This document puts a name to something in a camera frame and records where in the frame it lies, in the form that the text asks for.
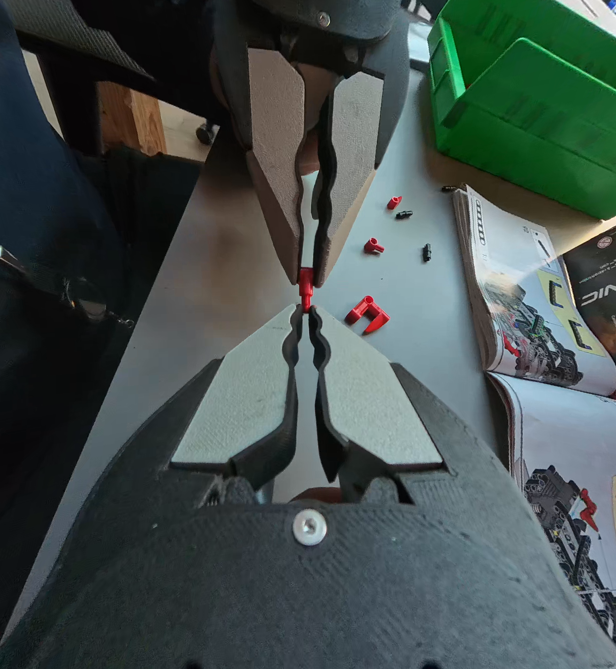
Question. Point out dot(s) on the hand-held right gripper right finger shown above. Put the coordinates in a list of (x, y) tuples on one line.
[(376, 413)]

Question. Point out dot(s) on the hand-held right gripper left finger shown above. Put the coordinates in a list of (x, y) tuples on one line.
[(240, 413)]

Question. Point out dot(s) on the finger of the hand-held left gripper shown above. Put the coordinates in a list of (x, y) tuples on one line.
[(355, 151), (276, 136)]

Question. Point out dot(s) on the red lego claw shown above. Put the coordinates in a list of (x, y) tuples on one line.
[(393, 203)]

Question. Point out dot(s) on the red lego claw assembly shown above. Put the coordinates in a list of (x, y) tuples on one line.
[(360, 311)]

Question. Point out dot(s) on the small red lego pin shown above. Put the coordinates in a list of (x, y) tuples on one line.
[(306, 298)]

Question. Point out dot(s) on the red lego short connector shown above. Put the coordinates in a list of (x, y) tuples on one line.
[(305, 276)]

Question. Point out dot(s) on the red lego pin connector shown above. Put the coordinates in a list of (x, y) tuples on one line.
[(371, 245)]

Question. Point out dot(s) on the lego instruction booklet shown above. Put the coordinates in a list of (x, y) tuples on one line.
[(564, 434)]

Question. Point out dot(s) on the black lego set box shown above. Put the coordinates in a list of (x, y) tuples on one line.
[(611, 292)]

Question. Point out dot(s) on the black badge reel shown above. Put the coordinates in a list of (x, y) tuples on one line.
[(91, 308)]

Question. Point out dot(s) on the green plastic bin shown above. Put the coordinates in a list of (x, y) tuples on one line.
[(538, 136)]

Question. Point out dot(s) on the black office chair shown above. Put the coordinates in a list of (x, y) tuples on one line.
[(77, 36)]

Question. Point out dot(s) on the person's dark navy clothing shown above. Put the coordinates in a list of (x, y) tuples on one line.
[(25, 209)]

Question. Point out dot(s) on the wooden post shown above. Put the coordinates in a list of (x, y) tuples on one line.
[(130, 117)]

